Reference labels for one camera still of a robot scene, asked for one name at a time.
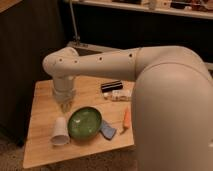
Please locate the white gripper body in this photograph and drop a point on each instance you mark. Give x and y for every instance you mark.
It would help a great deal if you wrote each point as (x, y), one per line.
(63, 88)

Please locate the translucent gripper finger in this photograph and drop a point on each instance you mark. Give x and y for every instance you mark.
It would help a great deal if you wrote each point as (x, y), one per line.
(65, 106)

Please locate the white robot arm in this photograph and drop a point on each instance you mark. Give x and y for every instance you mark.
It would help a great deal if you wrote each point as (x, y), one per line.
(172, 101)

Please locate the green bowl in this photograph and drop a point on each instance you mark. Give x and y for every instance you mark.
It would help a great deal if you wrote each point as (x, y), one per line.
(84, 123)

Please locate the wooden table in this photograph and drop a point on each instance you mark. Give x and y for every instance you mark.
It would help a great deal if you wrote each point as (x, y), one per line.
(39, 150)

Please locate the black rectangular box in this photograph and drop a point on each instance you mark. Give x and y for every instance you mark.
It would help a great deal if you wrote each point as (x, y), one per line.
(109, 86)

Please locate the metal pole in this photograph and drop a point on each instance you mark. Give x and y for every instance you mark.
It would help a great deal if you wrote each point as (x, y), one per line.
(76, 35)

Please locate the blue sponge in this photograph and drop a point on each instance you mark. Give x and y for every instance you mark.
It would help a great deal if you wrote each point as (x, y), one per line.
(107, 131)

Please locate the clear plastic bottle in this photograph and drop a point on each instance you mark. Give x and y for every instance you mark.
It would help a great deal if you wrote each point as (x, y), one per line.
(118, 95)

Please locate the orange carrot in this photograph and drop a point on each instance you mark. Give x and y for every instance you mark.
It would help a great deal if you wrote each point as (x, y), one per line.
(126, 120)

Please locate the white shelf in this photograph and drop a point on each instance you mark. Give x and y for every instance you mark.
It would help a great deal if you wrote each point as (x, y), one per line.
(202, 9)

